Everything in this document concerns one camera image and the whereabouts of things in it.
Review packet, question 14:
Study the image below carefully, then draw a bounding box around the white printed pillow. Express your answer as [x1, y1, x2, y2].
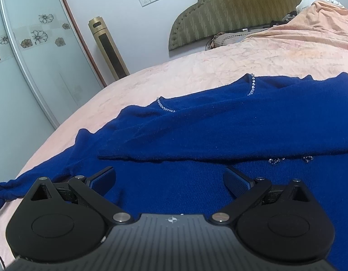
[295, 0, 346, 13]

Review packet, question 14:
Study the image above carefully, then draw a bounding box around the pink bed sheet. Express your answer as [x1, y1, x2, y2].
[0, 24, 348, 271]

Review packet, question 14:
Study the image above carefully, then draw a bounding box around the gold tower air conditioner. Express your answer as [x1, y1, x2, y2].
[88, 15, 130, 79]

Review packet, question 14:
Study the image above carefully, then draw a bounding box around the blue knit sweater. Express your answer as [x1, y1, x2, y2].
[0, 72, 348, 271]

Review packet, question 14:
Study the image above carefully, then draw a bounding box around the olive green padded headboard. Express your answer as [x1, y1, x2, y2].
[168, 0, 323, 52]

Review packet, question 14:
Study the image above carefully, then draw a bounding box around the flower print wardrobe door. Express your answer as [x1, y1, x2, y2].
[0, 0, 106, 130]

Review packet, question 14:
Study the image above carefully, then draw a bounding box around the dark cloth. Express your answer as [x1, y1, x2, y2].
[268, 11, 299, 27]

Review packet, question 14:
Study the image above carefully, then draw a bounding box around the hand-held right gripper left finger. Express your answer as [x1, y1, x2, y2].
[26, 167, 135, 227]

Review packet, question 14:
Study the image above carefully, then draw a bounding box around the brown patterned pillow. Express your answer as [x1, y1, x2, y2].
[206, 31, 249, 50]

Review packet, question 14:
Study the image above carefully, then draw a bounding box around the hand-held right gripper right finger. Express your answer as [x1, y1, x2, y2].
[210, 167, 313, 227]

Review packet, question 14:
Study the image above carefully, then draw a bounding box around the peach blanket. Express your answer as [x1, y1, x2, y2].
[281, 0, 348, 44]

